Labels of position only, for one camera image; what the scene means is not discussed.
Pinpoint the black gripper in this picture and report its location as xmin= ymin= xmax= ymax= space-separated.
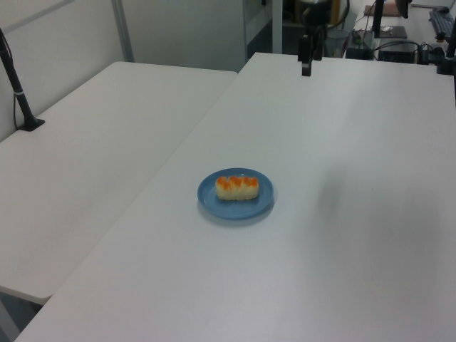
xmin=297 ymin=0 xmax=333 ymax=77

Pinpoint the translucent grey bin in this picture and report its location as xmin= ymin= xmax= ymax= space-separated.
xmin=326 ymin=29 xmax=349 ymax=58

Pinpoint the black keyboard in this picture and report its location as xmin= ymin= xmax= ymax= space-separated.
xmin=428 ymin=10 xmax=455 ymax=35

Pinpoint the small black device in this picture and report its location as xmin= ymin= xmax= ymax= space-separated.
xmin=346 ymin=47 xmax=372 ymax=60

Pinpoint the orange glazed bread loaf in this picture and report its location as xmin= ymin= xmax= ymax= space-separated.
xmin=215 ymin=175 xmax=260 ymax=202

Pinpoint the white side table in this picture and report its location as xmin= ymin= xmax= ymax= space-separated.
xmin=0 ymin=61 xmax=239 ymax=306

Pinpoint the black computer box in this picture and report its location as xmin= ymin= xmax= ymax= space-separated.
xmin=377 ymin=44 xmax=420 ymax=63

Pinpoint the black flat pad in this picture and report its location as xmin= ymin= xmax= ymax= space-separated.
xmin=373 ymin=25 xmax=408 ymax=38

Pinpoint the grey metal frame post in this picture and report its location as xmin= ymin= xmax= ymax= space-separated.
xmin=270 ymin=0 xmax=285 ymax=54

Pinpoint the black thin pole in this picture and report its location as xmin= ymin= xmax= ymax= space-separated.
xmin=371 ymin=0 xmax=385 ymax=39

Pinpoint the blue round plate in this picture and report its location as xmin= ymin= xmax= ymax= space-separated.
xmin=196 ymin=167 xmax=275 ymax=220

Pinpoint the white background desk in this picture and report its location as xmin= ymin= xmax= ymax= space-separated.
xmin=351 ymin=2 xmax=456 ymax=65

